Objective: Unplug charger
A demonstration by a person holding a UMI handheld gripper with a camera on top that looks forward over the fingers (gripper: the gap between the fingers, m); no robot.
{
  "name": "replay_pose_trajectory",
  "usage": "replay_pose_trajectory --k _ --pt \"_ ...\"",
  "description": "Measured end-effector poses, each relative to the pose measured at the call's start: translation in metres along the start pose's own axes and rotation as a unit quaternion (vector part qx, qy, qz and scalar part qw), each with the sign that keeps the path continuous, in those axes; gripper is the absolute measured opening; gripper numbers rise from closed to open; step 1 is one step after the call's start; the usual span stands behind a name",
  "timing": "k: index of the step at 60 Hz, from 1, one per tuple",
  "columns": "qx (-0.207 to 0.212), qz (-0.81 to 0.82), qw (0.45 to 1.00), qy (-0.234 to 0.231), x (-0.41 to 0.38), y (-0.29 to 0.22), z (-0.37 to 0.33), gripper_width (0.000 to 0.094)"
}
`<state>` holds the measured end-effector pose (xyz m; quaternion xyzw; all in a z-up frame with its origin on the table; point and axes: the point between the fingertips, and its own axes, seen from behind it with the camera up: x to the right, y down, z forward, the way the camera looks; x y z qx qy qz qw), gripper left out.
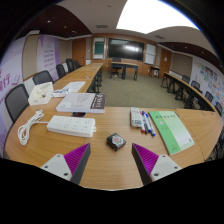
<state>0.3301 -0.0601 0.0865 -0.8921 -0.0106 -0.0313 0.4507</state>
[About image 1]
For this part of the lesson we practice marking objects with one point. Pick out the purple wall banner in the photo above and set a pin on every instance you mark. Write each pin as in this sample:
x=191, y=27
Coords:
x=47, y=56

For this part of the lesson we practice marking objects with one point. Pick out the blue and white packet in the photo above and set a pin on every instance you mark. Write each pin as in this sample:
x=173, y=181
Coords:
x=60, y=93

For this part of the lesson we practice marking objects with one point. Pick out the dark round table grommet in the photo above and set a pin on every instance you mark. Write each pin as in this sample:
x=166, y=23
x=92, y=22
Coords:
x=78, y=114

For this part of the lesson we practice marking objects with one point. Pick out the green booklet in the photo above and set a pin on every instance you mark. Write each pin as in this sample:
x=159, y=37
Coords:
x=170, y=130

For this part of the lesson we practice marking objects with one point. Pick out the red whiteboard marker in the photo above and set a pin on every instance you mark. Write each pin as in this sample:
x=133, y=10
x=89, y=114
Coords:
x=143, y=128

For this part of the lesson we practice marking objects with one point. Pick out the long wooden table row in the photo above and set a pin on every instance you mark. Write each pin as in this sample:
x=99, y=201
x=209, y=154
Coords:
x=186, y=88

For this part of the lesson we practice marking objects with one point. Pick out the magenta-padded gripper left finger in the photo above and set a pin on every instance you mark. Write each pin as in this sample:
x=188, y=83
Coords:
x=77, y=159

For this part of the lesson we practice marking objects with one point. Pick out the white remote control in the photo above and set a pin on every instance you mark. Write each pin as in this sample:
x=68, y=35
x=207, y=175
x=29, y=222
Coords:
x=135, y=117

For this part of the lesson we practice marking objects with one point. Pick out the colourful wall posters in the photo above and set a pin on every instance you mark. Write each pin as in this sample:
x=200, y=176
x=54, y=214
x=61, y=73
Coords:
x=213, y=81

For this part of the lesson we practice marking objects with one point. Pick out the black wall screen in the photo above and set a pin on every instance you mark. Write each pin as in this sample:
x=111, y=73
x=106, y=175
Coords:
x=125, y=49

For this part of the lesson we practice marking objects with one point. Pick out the green wall board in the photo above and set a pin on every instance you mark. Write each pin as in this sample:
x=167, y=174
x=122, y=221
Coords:
x=98, y=47

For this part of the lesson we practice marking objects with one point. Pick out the black desk chair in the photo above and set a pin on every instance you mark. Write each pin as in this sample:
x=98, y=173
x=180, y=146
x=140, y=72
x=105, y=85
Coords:
x=116, y=61

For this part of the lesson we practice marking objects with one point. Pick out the small wooden side table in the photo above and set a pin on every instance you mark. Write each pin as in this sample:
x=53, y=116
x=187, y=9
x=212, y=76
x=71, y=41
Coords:
x=154, y=68

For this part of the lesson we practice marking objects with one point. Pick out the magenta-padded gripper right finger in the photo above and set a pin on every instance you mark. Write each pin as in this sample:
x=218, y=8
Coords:
x=145, y=159

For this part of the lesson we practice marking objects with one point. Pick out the white power strip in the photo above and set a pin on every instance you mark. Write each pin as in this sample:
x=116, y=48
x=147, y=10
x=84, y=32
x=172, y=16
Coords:
x=71, y=126

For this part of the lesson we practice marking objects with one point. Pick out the white book with maroon spine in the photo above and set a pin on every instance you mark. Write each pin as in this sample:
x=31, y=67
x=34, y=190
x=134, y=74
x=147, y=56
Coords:
x=78, y=101

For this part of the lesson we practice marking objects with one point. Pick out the brown wooden door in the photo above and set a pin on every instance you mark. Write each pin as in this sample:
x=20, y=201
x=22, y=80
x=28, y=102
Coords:
x=79, y=51
x=165, y=61

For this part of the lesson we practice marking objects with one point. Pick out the white cardboard box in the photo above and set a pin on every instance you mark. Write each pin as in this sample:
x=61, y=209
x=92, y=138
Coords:
x=40, y=94

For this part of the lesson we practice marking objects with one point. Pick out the white wall whiteboard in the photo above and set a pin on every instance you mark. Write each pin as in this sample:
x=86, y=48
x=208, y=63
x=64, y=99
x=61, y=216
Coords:
x=150, y=54

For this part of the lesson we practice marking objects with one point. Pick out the dark-legged wooden desk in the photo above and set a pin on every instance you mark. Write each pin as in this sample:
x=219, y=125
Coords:
x=126, y=65

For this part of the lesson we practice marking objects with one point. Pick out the white paper sheet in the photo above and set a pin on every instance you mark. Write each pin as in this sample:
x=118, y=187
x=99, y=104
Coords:
x=74, y=86

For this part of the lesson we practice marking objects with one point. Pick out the bright ceiling light panel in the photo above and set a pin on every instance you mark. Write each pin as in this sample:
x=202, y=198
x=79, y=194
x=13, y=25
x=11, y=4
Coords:
x=153, y=16

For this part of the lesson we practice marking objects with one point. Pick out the black charger block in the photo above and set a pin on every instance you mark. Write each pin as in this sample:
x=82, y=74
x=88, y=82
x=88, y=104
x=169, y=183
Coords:
x=116, y=141

